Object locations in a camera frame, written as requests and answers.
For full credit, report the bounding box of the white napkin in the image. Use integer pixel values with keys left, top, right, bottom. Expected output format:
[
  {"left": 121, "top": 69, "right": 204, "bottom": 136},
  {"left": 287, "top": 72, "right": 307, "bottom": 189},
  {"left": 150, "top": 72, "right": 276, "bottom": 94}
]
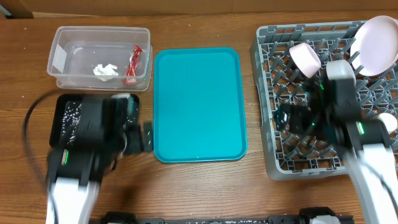
[{"left": 93, "top": 64, "right": 118, "bottom": 82}]

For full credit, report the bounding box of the grey dishwasher rack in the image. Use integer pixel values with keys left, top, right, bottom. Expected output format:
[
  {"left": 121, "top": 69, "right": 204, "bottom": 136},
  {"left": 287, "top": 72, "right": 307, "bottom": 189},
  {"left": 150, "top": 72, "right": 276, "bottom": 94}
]
[{"left": 249, "top": 19, "right": 398, "bottom": 182}]

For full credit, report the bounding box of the black rail at table edge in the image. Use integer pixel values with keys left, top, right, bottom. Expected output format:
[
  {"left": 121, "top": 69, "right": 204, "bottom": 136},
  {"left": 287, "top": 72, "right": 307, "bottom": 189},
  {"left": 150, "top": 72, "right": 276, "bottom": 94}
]
[{"left": 90, "top": 207, "right": 354, "bottom": 224}]

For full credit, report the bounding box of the red snack wrapper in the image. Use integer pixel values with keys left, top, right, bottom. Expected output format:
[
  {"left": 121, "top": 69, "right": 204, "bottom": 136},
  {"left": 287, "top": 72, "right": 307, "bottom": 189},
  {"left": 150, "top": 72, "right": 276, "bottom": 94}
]
[{"left": 123, "top": 45, "right": 142, "bottom": 85}]

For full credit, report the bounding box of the teal serving tray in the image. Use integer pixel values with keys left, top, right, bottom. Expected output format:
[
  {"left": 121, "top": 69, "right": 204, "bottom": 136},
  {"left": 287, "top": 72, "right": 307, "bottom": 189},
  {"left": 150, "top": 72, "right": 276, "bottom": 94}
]
[{"left": 153, "top": 47, "right": 248, "bottom": 163}]

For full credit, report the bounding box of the white round plate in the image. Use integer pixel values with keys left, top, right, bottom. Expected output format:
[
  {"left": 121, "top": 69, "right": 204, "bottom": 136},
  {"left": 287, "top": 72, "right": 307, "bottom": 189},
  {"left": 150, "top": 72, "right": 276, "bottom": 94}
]
[{"left": 350, "top": 16, "right": 397, "bottom": 77}]

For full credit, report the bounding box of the pink bowl with rice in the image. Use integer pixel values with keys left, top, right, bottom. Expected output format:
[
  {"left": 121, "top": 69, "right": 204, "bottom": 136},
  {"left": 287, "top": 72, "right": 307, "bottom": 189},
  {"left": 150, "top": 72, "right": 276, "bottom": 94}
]
[{"left": 289, "top": 43, "right": 321, "bottom": 78}]

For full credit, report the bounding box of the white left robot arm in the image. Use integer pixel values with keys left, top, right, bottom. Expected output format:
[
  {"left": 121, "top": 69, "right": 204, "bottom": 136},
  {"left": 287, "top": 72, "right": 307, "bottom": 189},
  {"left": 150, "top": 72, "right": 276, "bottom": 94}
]
[{"left": 46, "top": 93, "right": 153, "bottom": 223}]

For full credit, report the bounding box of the grey bowl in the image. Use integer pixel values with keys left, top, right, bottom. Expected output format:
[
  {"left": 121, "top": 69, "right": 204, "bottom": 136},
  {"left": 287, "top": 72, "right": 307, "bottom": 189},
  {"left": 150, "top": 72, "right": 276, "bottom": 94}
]
[{"left": 326, "top": 60, "right": 356, "bottom": 86}]

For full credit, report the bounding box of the black tray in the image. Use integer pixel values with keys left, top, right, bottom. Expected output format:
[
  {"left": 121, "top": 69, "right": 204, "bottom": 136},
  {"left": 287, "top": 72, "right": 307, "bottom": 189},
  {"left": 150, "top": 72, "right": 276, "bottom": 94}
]
[{"left": 49, "top": 93, "right": 139, "bottom": 148}]

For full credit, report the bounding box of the white cup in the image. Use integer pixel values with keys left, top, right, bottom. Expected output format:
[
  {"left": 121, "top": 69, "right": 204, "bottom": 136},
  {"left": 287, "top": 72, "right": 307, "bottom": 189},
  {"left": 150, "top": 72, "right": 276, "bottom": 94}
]
[{"left": 376, "top": 113, "right": 398, "bottom": 134}]

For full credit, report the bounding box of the clear plastic bin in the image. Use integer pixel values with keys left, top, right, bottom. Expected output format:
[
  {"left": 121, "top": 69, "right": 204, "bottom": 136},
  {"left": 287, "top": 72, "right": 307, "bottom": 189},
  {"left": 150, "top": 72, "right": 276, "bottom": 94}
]
[{"left": 47, "top": 26, "right": 152, "bottom": 91}]

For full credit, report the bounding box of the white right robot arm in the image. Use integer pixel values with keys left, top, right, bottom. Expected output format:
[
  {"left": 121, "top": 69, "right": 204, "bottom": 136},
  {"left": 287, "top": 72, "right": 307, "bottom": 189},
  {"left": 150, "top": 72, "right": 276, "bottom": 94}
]
[{"left": 274, "top": 74, "right": 397, "bottom": 223}]

